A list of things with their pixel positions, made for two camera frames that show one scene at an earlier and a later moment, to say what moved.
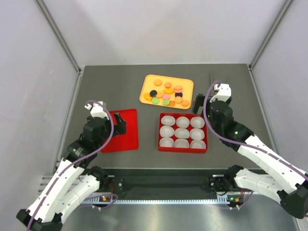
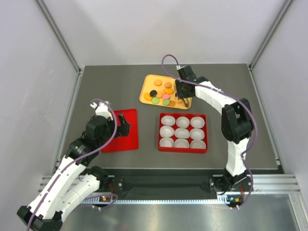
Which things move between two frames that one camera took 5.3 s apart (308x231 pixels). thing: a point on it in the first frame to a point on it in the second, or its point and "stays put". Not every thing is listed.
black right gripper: [199, 102] to [180, 94]
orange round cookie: [158, 82] stays put
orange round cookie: [168, 84] stays put
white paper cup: [169, 120] stays put
